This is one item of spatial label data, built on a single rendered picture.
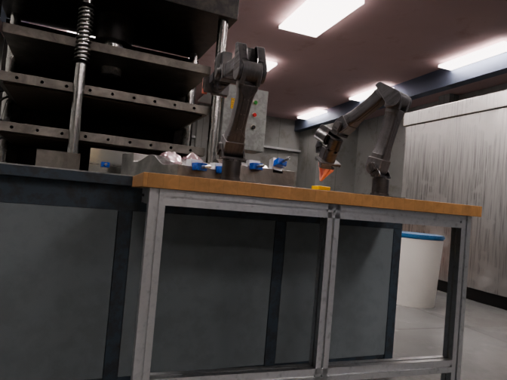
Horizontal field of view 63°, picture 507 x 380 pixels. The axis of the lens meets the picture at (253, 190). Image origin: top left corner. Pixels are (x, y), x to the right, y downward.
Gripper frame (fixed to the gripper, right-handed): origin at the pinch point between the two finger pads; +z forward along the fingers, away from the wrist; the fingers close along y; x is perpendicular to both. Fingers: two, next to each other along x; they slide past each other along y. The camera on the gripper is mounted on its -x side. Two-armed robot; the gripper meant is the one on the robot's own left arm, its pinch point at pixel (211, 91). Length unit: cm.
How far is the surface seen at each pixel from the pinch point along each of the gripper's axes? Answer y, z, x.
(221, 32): -18, 64, -55
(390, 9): -284, 260, -221
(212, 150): -19, 65, 16
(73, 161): 51, 1, 36
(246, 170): -15.5, -8.5, 32.5
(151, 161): 22.2, -1.6, 32.8
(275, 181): -29.3, -7.7, 35.8
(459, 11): -360, 223, -220
